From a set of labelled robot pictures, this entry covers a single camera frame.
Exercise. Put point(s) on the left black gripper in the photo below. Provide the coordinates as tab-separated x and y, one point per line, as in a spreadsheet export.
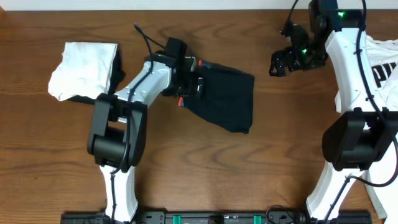
193	82

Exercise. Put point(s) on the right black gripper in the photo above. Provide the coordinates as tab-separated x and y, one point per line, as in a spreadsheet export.
289	53

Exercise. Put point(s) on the black pants red waistband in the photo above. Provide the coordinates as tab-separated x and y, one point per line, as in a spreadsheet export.
223	96

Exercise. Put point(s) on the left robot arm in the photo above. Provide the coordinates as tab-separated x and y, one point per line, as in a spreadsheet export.
118	129

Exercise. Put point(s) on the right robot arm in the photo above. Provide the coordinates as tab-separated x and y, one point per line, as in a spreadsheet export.
366	127

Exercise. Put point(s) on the folded black garment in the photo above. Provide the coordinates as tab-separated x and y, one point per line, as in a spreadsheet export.
117	76

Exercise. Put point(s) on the white printed t-shirt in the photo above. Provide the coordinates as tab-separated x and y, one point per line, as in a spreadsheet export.
382	56

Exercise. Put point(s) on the folded white cloth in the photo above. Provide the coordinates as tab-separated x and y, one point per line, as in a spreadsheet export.
85	70

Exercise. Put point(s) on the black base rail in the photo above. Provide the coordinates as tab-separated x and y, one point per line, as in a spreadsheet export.
273	217

